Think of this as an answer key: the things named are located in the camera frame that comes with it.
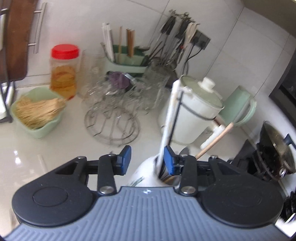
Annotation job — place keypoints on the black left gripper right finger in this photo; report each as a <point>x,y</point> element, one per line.
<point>195,175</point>

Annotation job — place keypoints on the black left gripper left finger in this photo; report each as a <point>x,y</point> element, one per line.
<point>105,168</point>

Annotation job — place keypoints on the white Starbucks mug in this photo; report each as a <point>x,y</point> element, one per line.
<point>145,176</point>

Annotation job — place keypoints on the plain white chopstick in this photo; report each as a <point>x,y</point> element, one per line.
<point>168,123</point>

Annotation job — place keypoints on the wooden utensil handle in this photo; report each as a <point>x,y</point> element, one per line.
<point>215,141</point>

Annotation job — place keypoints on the white electric cooker pot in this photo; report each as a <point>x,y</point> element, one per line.
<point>200,105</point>

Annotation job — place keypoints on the green kettle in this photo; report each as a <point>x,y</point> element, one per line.
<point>239,108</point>

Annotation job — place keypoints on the green plastic basket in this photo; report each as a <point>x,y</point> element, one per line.
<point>37,94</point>

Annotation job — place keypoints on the black wok pan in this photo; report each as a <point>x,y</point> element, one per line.
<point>274,153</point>

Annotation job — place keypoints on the bundle of dried noodles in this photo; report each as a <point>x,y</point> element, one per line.
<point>36,114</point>

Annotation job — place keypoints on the green utensil holder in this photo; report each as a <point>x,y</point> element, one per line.
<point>119,58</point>

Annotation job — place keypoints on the red-lidded jar with oil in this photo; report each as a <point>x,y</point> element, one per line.
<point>63,64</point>

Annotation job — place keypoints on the brown wooden cutting board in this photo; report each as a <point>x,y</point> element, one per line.
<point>20,19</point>

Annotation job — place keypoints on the metal wire cup rack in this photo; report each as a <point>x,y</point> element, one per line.
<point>115,104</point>

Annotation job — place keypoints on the black wall power socket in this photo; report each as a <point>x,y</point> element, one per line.
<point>200,40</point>

